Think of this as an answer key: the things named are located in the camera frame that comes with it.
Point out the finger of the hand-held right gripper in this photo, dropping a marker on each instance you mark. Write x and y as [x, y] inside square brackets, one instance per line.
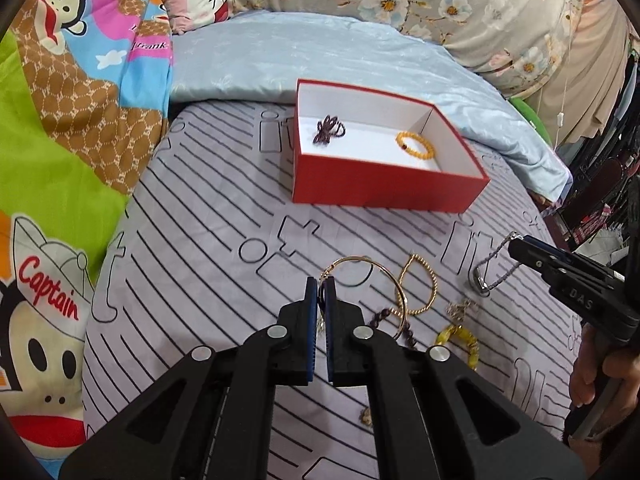
[575, 287]
[550, 252]

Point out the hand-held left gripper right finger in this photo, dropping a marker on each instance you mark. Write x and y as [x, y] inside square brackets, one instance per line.
[329, 340]

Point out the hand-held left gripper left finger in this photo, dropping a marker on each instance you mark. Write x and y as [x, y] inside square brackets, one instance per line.
[311, 330]

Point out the silver wristwatch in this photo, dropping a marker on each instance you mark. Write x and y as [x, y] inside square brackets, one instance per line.
[480, 280]

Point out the thin gold bangle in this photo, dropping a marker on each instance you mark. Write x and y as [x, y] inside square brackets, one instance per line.
[395, 285]

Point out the small gold trinket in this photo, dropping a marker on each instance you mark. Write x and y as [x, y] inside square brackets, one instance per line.
[366, 417]

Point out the twisted gold bangle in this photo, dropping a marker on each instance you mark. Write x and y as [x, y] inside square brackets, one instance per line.
[434, 280]

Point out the red cardboard box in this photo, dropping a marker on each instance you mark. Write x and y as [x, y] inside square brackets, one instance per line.
[375, 185]

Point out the person's right hand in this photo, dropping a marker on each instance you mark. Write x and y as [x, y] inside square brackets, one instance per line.
[585, 370]

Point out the green plastic object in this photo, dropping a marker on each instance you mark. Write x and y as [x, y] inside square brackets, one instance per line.
[530, 115]

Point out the hanging clothes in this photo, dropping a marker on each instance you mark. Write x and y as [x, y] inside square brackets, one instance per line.
[620, 125]

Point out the beige curtain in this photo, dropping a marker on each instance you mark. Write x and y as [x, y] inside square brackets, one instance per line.
[590, 85]

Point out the light blue pillow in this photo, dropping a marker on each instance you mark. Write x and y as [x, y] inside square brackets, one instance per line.
[250, 60]

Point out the cartoon monkey blanket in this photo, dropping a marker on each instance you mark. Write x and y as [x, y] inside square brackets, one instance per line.
[65, 160]

